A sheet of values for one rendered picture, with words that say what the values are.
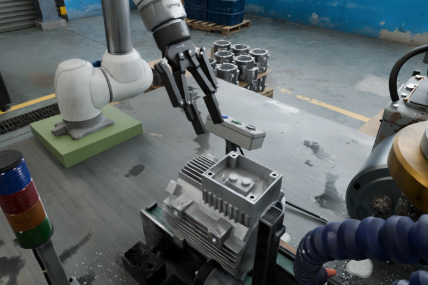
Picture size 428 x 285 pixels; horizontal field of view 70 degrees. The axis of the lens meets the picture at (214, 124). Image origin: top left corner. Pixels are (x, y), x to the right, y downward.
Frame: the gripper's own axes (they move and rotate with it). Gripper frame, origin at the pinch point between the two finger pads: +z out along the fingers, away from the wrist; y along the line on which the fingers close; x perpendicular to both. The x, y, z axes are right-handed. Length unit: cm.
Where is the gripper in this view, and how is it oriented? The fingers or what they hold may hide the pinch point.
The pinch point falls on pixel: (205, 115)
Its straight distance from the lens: 67.9
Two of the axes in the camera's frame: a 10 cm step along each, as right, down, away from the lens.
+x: -6.5, 1.3, 7.5
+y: 6.6, -4.0, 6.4
